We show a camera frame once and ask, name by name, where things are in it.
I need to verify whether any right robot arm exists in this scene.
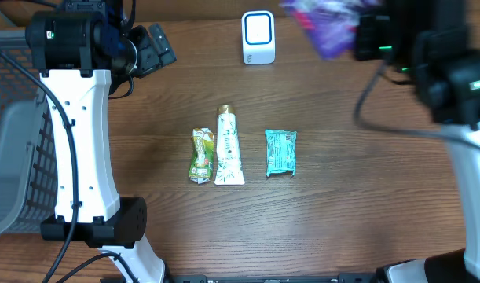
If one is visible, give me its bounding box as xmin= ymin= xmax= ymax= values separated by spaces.
xmin=353 ymin=0 xmax=480 ymax=283

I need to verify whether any green tea box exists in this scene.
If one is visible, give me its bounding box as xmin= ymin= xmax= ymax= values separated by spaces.
xmin=189 ymin=128 xmax=214 ymax=185

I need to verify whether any white cream tube gold cap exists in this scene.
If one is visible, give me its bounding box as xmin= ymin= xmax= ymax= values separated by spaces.
xmin=214 ymin=105 xmax=245 ymax=186

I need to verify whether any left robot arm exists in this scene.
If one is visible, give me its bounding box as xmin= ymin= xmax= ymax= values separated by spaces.
xmin=25 ymin=1 xmax=176 ymax=282

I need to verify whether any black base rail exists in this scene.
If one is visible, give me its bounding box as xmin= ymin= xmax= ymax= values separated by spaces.
xmin=164 ymin=273 xmax=377 ymax=283

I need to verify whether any white barcode scanner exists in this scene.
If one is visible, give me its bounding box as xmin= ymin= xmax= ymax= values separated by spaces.
xmin=241 ymin=10 xmax=276 ymax=65

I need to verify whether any red purple snack packet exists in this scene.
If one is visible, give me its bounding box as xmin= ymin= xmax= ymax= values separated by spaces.
xmin=280 ymin=0 xmax=383 ymax=60

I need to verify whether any teal wet wipes packet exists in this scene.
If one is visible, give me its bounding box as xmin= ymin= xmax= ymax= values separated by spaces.
xmin=265 ymin=130 xmax=297 ymax=177

